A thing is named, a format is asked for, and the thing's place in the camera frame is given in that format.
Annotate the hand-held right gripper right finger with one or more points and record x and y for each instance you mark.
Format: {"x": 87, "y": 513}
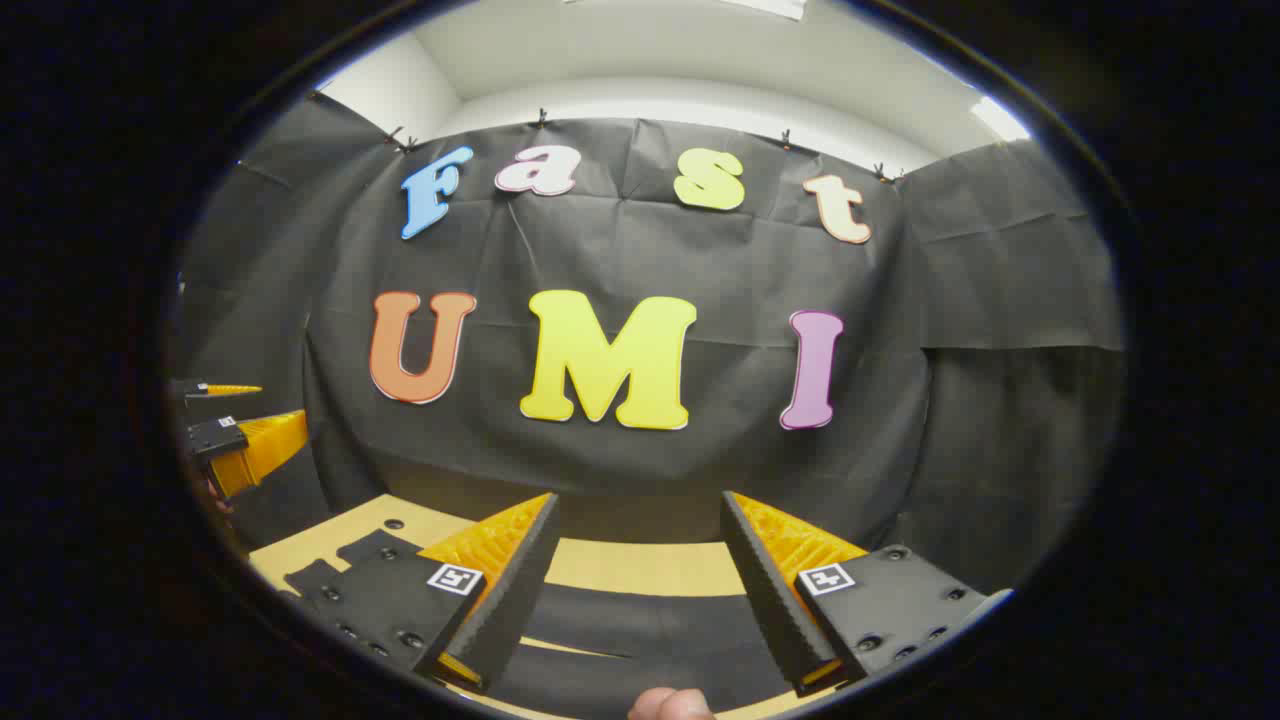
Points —
{"x": 765, "y": 600}

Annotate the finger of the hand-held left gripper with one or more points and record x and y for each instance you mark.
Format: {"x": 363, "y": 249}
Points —
{"x": 215, "y": 390}
{"x": 255, "y": 450}

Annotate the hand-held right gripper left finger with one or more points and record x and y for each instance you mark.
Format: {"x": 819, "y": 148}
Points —
{"x": 520, "y": 590}

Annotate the dark jeans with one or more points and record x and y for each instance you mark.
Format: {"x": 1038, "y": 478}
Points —
{"x": 650, "y": 615}

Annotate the black backdrop cloth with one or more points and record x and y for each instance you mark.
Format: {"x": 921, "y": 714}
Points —
{"x": 620, "y": 250}

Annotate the ceiling light panel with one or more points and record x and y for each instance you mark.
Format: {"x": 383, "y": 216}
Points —
{"x": 1000, "y": 118}
{"x": 765, "y": 6}

